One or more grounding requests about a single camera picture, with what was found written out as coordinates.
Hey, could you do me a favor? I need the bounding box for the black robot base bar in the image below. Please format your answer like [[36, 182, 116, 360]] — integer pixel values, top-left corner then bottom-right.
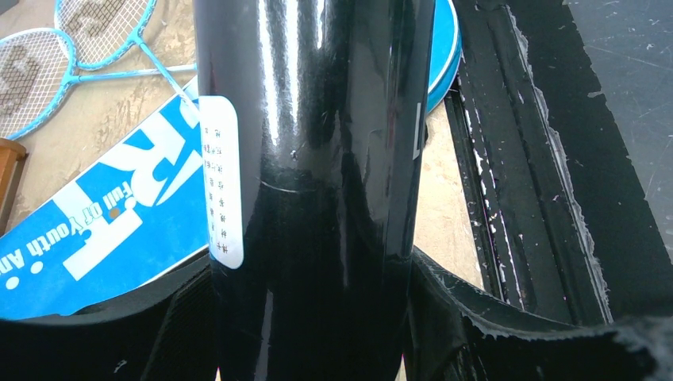
[[447, 1, 672, 325]]

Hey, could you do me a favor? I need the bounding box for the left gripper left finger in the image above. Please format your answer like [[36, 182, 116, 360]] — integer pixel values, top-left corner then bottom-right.
[[1, 256, 217, 380]]

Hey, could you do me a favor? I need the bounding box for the far blue badminton racket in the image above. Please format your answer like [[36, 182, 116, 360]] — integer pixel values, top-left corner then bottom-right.
[[54, 0, 198, 114]]

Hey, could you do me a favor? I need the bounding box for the blue racket bag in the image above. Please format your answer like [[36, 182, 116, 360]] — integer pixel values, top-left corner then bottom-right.
[[1, 1, 458, 320]]

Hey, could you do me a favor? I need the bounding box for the black shuttlecock tube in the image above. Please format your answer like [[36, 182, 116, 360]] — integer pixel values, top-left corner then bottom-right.
[[194, 1, 435, 380]]

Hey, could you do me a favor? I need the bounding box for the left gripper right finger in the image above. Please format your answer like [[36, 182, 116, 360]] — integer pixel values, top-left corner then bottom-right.
[[404, 249, 672, 380]]

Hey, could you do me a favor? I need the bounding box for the wooden three-tier shelf rack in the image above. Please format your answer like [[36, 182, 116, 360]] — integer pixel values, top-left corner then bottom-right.
[[1, 138, 27, 235]]

